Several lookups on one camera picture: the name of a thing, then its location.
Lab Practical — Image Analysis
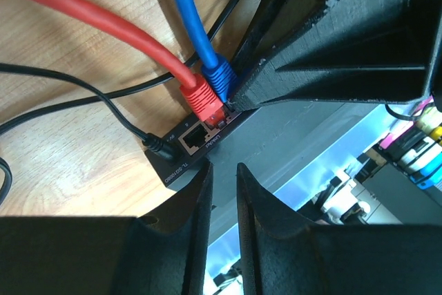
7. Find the black ethernet cable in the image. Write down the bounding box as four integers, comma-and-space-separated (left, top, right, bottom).
0, 0, 265, 137

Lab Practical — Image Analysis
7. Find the black network switch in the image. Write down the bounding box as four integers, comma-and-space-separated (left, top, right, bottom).
147, 102, 391, 241

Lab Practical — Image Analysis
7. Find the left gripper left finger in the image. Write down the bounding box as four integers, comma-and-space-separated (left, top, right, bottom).
1, 162, 213, 294

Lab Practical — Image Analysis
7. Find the red ethernet cable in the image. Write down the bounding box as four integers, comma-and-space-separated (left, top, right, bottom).
0, 0, 225, 130

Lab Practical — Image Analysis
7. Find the blue ethernet cable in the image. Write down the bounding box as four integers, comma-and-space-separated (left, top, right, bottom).
162, 0, 239, 104

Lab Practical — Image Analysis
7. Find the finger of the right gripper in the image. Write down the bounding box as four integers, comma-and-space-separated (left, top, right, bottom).
229, 0, 311, 82
228, 0, 441, 111

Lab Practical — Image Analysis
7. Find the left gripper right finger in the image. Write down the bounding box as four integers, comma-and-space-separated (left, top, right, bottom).
237, 163, 441, 294

